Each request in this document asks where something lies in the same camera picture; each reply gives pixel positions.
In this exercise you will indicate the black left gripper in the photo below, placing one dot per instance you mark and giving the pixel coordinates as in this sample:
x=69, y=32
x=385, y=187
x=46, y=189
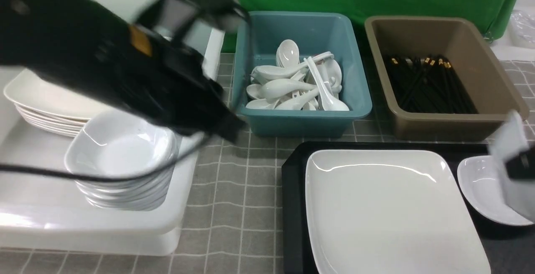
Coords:
x=163, y=82

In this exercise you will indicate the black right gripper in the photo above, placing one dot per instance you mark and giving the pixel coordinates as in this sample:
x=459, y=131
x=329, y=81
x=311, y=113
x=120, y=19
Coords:
x=522, y=165

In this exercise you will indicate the white shallow bowl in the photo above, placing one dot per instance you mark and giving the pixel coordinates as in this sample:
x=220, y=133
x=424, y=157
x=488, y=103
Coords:
x=509, y=139
x=478, y=180

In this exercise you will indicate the large white square plate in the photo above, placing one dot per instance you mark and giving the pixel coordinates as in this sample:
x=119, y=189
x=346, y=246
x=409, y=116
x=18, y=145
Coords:
x=388, y=212

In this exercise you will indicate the white ceramic soup spoon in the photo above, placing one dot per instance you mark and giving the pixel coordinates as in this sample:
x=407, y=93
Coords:
x=328, y=101

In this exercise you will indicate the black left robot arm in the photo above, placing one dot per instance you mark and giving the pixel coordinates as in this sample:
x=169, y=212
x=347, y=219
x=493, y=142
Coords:
x=75, y=44

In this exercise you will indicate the black serving tray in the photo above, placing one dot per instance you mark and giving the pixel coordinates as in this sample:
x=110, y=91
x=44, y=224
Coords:
x=292, y=207

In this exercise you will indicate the stack of white bowls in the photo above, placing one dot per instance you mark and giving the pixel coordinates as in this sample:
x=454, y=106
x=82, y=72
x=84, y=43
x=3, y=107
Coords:
x=114, y=144

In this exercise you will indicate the stack of white square plates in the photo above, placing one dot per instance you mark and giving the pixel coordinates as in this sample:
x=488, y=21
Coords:
x=49, y=107

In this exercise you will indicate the pile of black chopsticks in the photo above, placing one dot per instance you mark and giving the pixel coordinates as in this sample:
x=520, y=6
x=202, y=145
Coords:
x=427, y=85

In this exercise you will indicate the brown plastic bin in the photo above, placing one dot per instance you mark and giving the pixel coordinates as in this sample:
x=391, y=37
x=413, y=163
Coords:
x=485, y=80

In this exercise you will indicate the pile of white spoons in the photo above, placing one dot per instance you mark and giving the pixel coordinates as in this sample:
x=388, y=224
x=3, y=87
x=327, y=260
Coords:
x=289, y=85

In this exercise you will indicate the teal plastic bin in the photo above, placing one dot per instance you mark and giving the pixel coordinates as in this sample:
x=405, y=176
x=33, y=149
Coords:
x=314, y=33

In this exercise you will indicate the large white plastic tub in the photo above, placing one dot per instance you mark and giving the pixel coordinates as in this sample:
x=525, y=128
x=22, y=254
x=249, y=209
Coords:
x=46, y=213

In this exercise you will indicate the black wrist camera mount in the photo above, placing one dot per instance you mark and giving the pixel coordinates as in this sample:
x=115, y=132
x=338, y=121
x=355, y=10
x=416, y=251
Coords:
x=174, y=19

